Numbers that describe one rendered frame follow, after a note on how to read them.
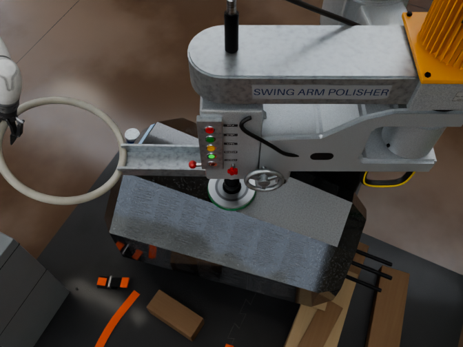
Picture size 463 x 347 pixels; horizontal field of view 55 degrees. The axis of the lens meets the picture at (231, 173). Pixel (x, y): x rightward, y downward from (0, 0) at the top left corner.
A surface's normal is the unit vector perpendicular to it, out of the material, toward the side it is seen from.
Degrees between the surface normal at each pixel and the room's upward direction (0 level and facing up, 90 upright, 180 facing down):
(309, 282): 45
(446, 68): 0
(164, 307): 0
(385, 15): 0
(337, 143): 90
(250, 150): 90
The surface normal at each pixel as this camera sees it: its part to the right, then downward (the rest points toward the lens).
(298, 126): -0.07, -0.52
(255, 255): -0.26, 0.19
